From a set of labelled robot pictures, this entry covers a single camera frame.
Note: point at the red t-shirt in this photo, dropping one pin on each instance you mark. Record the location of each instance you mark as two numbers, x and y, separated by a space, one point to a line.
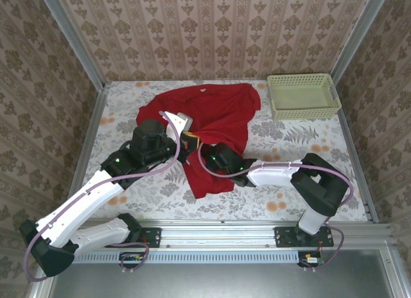
221 118

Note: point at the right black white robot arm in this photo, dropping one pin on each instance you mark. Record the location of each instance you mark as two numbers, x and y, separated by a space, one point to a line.
321 189

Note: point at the pale yellow plastic basket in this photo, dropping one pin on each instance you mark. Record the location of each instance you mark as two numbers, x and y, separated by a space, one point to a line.
305 113

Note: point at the small connector board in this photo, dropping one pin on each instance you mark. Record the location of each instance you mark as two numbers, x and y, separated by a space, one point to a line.
311 260
131 259

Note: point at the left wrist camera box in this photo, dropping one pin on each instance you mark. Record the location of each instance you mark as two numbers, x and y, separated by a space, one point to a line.
178 119

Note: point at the aluminium table side rail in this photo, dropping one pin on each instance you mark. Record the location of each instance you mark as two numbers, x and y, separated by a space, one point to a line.
86 140
356 156

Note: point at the aluminium mounting rail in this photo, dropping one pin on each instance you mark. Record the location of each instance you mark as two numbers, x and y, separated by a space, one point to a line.
218 233

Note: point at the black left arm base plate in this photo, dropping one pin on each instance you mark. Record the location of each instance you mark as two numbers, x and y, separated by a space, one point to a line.
154 237

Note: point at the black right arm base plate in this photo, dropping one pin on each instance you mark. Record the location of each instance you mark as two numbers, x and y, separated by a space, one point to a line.
282 237

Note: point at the aluminium frame post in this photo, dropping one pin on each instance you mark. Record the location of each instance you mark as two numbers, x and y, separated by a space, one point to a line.
74 44
356 38

